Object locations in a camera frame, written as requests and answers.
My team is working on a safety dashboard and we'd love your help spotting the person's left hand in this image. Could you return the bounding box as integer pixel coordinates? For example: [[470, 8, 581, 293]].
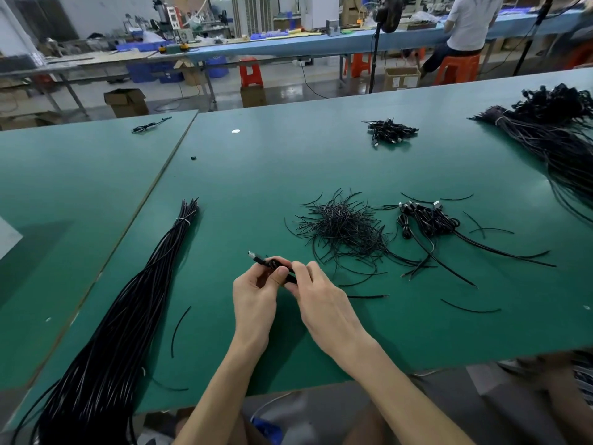
[[232, 256, 292, 356]]

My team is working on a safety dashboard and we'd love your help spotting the person's right hand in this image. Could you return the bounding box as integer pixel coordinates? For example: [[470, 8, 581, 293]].
[[282, 261, 377, 367]]

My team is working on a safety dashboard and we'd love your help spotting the pile of black wire ties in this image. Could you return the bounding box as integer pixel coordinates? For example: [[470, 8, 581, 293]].
[[284, 188, 427, 288]]

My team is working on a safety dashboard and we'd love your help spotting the long black cable bundle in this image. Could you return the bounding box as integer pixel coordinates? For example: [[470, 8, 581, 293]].
[[11, 199, 201, 445]]

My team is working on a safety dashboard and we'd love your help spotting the small pile of knotted cables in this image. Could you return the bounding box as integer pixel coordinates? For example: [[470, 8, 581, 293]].
[[362, 119, 420, 149]]

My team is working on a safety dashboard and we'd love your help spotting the small cable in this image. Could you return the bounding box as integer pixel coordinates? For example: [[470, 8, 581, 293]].
[[130, 116, 174, 135]]

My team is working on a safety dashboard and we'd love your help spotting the large heap of black cables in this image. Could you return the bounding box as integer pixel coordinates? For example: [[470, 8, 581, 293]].
[[473, 83, 593, 226]]

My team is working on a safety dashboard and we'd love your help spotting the person's left forearm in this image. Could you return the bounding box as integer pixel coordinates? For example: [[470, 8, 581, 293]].
[[171, 333, 270, 445]]

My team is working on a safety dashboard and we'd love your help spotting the person's right forearm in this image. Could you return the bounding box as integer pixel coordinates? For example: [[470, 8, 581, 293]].
[[345, 340, 476, 445]]

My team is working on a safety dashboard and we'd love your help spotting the person's right leg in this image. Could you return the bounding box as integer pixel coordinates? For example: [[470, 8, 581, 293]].
[[537, 352, 593, 445]]

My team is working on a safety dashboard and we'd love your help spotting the blue plastic item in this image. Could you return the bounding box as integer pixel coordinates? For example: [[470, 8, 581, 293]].
[[252, 418, 284, 445]]

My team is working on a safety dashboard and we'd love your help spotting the small cardboard box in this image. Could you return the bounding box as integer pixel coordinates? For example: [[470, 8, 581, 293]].
[[240, 84, 268, 108]]

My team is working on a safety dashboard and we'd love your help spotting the red plastic stool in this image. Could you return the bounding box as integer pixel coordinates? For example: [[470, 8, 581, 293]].
[[238, 58, 264, 89]]

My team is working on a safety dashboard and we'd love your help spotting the open cardboard box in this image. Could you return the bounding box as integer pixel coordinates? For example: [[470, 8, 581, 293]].
[[103, 88, 149, 119]]

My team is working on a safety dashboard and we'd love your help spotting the orange plastic stool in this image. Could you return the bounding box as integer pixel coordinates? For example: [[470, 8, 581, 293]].
[[565, 41, 593, 72], [434, 54, 483, 86], [348, 53, 372, 80]]

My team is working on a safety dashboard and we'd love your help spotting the large white box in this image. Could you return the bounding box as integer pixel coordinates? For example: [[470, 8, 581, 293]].
[[0, 216, 24, 261]]

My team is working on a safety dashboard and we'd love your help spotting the long blue workbench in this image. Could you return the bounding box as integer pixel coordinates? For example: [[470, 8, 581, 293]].
[[153, 14, 593, 63]]

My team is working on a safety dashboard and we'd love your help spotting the black fan on stand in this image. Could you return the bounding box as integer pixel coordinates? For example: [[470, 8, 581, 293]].
[[368, 0, 405, 95]]

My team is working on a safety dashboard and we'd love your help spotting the black tripod stand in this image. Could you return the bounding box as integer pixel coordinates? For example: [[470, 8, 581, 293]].
[[513, 0, 561, 78]]

